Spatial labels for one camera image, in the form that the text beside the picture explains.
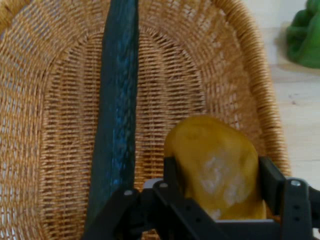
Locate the long dark green cucumber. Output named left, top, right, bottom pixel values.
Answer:
left=84, top=0, right=140, bottom=226

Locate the light wooden cutting board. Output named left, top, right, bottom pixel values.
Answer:
left=259, top=24, right=320, bottom=230

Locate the green bell pepper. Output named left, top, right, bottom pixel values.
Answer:
left=285, top=0, right=320, bottom=69

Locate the yellow-brown potato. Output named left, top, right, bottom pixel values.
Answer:
left=163, top=115, right=268, bottom=221

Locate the woven wicker basket with handle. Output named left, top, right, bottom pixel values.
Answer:
left=0, top=0, right=292, bottom=240

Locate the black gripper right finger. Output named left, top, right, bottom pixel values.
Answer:
left=259, top=156, right=320, bottom=240

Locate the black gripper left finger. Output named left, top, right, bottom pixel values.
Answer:
left=81, top=156, right=226, bottom=240

